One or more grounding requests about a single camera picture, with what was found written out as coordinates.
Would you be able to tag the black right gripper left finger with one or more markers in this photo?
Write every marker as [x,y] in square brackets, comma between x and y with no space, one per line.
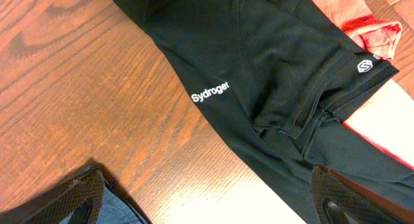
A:
[79,200]

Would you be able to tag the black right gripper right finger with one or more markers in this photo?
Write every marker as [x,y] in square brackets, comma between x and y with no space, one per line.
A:
[339,200]

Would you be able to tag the dark blue trousers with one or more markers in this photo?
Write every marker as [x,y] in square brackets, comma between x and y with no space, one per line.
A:
[114,210]

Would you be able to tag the red garment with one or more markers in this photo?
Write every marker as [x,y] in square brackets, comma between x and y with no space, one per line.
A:
[386,119]

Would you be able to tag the black Sydrogen shirt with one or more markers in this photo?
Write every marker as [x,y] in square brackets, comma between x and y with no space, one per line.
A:
[276,79]

